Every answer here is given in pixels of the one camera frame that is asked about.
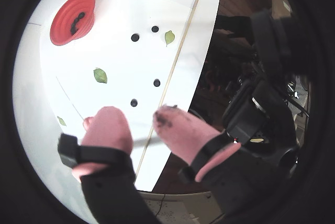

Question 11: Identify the pink-sleeved gripper finger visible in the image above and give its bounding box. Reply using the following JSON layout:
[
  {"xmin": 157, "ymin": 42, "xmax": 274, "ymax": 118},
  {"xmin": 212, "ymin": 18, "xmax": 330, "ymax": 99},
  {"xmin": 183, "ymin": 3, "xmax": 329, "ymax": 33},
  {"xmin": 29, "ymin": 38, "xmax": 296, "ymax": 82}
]
[
  {"xmin": 57, "ymin": 106, "xmax": 162, "ymax": 224},
  {"xmin": 152, "ymin": 105, "xmax": 265, "ymax": 218}
]

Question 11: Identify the red collapsible silicone cup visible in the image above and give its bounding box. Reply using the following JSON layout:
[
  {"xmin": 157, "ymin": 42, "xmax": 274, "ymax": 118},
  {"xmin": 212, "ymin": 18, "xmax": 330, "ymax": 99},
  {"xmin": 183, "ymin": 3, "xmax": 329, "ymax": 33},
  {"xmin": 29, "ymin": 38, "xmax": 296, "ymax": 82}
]
[{"xmin": 49, "ymin": 0, "xmax": 96, "ymax": 47}]

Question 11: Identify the curled green leaf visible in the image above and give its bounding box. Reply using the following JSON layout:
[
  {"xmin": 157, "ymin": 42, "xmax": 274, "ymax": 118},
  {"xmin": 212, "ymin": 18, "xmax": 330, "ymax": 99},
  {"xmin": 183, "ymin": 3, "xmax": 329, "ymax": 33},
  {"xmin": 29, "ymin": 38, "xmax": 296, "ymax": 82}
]
[{"xmin": 93, "ymin": 67, "xmax": 108, "ymax": 84}]

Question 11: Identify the white paper sheet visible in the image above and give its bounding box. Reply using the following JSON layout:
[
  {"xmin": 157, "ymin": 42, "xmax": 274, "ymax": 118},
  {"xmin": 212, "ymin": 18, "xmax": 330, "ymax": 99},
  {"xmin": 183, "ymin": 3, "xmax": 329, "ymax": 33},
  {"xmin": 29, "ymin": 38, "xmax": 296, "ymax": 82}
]
[{"xmin": 39, "ymin": 0, "xmax": 223, "ymax": 192}]

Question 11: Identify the white speckled board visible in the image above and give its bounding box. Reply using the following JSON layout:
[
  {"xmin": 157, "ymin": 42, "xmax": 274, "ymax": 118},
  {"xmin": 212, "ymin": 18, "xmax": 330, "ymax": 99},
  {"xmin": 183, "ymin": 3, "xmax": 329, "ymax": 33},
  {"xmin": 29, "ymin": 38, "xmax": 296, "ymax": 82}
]
[{"xmin": 140, "ymin": 191, "xmax": 226, "ymax": 224}]

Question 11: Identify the thin wooden stick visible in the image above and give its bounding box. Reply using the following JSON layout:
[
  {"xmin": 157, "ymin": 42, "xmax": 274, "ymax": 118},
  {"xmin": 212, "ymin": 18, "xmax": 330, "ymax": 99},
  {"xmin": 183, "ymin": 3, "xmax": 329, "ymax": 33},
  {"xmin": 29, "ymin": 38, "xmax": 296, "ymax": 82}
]
[{"xmin": 135, "ymin": 0, "xmax": 211, "ymax": 179}]

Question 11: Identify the flat green leaf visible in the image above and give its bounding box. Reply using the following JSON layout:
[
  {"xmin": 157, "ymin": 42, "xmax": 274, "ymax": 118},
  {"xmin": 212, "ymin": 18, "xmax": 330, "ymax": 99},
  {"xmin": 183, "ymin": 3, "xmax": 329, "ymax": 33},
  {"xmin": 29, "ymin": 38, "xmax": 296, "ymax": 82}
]
[{"xmin": 164, "ymin": 30, "xmax": 176, "ymax": 47}]

